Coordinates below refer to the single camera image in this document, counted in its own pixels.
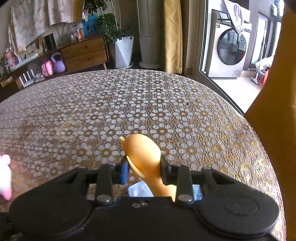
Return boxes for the yellow rubber duck toy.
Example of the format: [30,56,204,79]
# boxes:
[119,133,177,201]

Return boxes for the blue wet wipe packet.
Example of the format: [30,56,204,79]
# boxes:
[128,181,202,201]

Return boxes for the gold lace tablecloth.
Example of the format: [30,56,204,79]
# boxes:
[1,69,287,240]

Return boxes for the yellow chair back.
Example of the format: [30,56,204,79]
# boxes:
[245,1,295,240]

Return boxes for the white pink plush bunny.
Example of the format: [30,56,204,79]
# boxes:
[0,155,12,200]

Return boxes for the purple kettlebell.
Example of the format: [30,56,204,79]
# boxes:
[51,52,66,73]

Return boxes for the wooden drawer cabinet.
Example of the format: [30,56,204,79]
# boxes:
[61,36,109,72]

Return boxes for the pink toy case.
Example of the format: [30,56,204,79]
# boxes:
[41,60,54,77]

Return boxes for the potted green plant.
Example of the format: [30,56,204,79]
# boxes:
[84,1,134,69]

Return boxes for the white front-load washing machine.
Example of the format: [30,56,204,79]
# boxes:
[205,10,252,78]

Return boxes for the gold curtain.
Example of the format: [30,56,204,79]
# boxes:
[163,0,183,74]

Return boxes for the floral draped cloth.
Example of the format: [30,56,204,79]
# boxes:
[8,0,84,53]

